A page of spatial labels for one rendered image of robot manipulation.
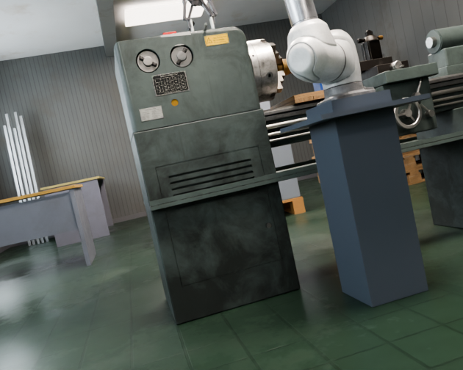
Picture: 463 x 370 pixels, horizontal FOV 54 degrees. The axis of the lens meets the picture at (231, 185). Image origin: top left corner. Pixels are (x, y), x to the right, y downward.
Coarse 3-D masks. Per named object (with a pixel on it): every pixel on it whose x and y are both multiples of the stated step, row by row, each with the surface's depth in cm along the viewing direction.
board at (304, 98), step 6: (294, 96) 219; (300, 96) 220; (306, 96) 221; (312, 96) 222; (318, 96) 222; (282, 102) 235; (288, 102) 228; (294, 102) 220; (300, 102) 220; (270, 108) 253
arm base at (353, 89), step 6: (342, 84) 174; (348, 84) 174; (354, 84) 174; (360, 84) 176; (324, 90) 181; (330, 90) 177; (336, 90) 175; (342, 90) 174; (348, 90) 174; (354, 90) 174; (360, 90) 175; (366, 90) 175; (372, 90) 174; (324, 96) 183; (330, 96) 178; (336, 96) 172; (342, 96) 172; (348, 96) 173; (324, 102) 181
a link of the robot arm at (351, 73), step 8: (336, 32) 174; (344, 32) 175; (336, 40) 171; (344, 40) 172; (352, 40) 176; (344, 48) 169; (352, 48) 174; (352, 56) 173; (352, 64) 172; (344, 72) 171; (352, 72) 173; (360, 72) 177; (336, 80) 173; (344, 80) 174; (352, 80) 174; (360, 80) 177; (328, 88) 178
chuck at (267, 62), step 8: (256, 40) 226; (264, 40) 227; (256, 48) 220; (264, 48) 220; (256, 56) 218; (264, 56) 219; (272, 56) 219; (264, 64) 218; (272, 64) 219; (264, 72) 218; (272, 72) 220; (264, 80) 220; (272, 80) 221; (264, 88) 222; (272, 88) 224; (264, 96) 227
